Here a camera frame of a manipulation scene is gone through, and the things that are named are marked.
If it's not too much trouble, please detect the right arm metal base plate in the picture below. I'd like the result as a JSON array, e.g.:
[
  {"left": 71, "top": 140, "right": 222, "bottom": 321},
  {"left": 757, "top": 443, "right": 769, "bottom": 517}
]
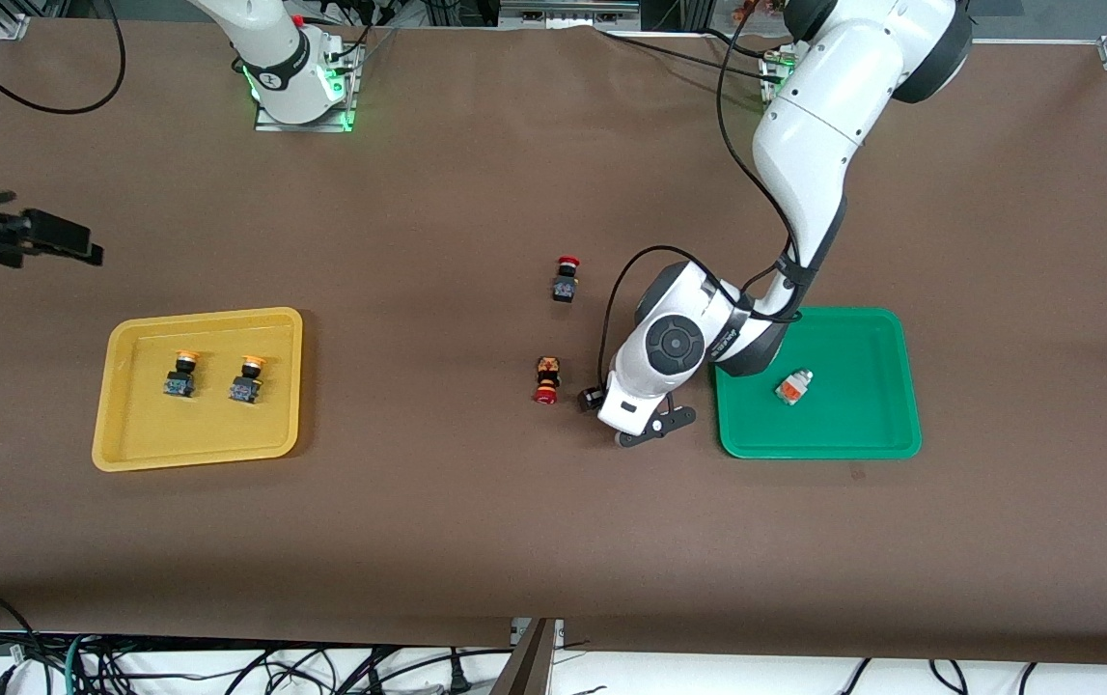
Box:
[{"left": 252, "top": 39, "right": 359, "bottom": 134}]

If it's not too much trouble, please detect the red button orange black body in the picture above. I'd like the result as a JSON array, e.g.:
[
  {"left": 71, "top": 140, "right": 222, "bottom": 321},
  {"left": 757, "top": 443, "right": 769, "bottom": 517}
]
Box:
[{"left": 532, "top": 355, "right": 564, "bottom": 405}]

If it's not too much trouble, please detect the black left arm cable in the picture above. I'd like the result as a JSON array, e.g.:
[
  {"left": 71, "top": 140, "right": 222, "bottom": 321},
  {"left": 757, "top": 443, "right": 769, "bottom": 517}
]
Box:
[{"left": 578, "top": 0, "right": 807, "bottom": 413}]

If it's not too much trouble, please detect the red mushroom button black body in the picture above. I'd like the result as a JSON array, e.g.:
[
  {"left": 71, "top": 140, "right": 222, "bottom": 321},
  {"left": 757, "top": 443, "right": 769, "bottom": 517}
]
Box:
[{"left": 551, "top": 256, "right": 583, "bottom": 305}]

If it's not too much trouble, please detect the yellow plastic tray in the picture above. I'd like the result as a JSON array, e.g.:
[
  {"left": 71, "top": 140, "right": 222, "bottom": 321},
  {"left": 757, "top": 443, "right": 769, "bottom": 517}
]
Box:
[{"left": 92, "top": 307, "right": 305, "bottom": 473}]

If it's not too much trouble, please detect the green plastic tray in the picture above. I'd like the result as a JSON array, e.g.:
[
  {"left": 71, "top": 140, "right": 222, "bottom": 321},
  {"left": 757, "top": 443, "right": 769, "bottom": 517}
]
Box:
[{"left": 711, "top": 306, "right": 923, "bottom": 460}]

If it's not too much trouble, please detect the teal floor cable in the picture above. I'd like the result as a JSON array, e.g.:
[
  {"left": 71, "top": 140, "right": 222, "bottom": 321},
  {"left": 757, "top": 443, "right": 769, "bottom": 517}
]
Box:
[{"left": 63, "top": 633, "right": 97, "bottom": 695}]

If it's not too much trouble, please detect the brown table cover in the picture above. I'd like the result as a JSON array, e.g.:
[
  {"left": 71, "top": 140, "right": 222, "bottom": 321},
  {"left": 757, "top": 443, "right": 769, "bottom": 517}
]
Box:
[{"left": 0, "top": 19, "right": 1107, "bottom": 667}]

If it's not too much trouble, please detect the yellow mushroom push button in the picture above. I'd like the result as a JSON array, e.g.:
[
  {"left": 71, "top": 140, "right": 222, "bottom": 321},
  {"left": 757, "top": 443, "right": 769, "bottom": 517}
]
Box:
[
  {"left": 229, "top": 354, "right": 268, "bottom": 405},
  {"left": 162, "top": 348, "right": 204, "bottom": 400}
]

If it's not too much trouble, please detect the black table cable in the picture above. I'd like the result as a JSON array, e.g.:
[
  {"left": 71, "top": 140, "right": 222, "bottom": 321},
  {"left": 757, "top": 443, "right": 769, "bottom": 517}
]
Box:
[
  {"left": 703, "top": 27, "right": 774, "bottom": 59},
  {"left": 595, "top": 27, "right": 768, "bottom": 72}
]

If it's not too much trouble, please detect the grey metal rail box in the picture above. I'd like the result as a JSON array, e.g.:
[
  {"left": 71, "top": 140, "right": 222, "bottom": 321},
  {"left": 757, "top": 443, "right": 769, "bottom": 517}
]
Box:
[{"left": 499, "top": 0, "right": 643, "bottom": 30}]

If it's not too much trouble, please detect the grey metal table leg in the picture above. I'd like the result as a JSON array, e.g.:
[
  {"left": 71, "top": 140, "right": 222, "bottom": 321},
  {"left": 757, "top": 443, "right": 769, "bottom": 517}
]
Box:
[{"left": 490, "top": 618, "right": 566, "bottom": 695}]

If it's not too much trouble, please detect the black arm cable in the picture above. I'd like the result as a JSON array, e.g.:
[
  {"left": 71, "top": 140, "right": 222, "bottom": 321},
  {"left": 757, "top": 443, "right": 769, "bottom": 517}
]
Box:
[
  {"left": 0, "top": 0, "right": 127, "bottom": 116},
  {"left": 578, "top": 0, "right": 807, "bottom": 413}
]

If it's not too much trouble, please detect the white button orange block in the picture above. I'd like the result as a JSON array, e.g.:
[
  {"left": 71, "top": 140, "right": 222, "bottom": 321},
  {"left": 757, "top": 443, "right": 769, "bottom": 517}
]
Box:
[{"left": 772, "top": 368, "right": 816, "bottom": 407}]

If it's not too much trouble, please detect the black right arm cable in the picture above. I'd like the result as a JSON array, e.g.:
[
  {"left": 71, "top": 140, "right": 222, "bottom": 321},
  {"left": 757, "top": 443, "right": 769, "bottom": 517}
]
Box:
[{"left": 0, "top": 0, "right": 127, "bottom": 116}]

